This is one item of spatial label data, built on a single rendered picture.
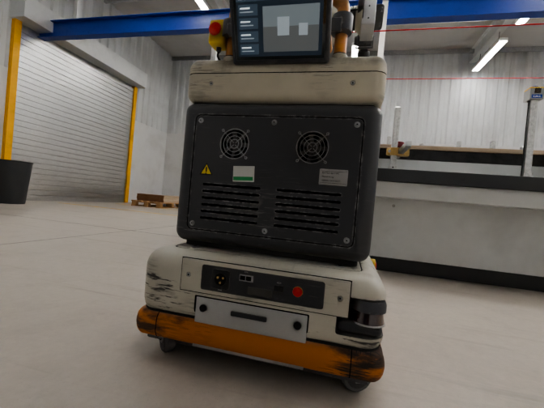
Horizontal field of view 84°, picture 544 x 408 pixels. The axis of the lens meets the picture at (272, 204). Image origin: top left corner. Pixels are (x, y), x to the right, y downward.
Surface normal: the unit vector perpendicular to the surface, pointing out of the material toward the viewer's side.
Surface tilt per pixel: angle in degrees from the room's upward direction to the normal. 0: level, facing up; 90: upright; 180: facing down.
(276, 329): 90
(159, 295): 90
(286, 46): 115
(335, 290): 90
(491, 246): 90
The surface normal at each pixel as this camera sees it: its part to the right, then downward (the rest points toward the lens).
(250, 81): -0.24, -0.01
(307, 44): -0.25, 0.41
